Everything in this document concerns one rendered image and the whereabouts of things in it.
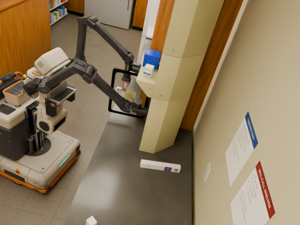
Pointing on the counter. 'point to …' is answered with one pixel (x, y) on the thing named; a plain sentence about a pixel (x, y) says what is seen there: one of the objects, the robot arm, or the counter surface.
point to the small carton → (148, 70)
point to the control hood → (147, 81)
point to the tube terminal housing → (169, 101)
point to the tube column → (191, 27)
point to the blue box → (152, 58)
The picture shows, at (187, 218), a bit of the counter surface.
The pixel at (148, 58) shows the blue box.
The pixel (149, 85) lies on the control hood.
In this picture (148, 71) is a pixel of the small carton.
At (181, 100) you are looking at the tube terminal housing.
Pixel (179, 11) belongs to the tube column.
